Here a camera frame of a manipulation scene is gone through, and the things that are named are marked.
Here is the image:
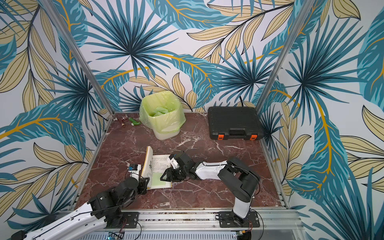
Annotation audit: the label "yellow cover book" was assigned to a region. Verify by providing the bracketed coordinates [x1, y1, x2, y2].
[141, 146, 172, 190]

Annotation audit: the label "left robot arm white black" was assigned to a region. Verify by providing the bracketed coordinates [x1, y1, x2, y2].
[11, 174, 150, 240]

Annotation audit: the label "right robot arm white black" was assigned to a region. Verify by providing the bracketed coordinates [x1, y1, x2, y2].
[160, 152, 261, 223]

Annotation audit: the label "green circuit board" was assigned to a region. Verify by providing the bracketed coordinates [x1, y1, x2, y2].
[107, 232, 124, 240]

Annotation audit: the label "green small bottle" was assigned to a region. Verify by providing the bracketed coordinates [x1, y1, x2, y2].
[129, 118, 142, 126]

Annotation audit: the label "white bin green bag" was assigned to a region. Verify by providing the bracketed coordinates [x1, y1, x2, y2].
[139, 91, 186, 141]

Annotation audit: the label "black plastic tool case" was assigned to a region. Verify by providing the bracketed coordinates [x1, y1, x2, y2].
[208, 107, 265, 141]

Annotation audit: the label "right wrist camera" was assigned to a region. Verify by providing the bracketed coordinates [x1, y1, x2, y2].
[169, 154, 180, 169]

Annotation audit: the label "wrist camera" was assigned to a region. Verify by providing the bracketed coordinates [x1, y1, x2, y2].
[169, 154, 180, 169]
[127, 164, 142, 181]

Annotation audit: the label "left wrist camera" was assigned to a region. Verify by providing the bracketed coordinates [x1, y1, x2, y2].
[127, 164, 142, 181]

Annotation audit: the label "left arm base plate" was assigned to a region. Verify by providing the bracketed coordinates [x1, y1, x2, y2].
[106, 212, 140, 229]

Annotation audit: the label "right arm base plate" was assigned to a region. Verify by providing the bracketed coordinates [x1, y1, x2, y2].
[215, 211, 261, 229]

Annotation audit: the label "aluminium front rail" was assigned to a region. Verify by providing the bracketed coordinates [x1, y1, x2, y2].
[44, 209, 307, 240]

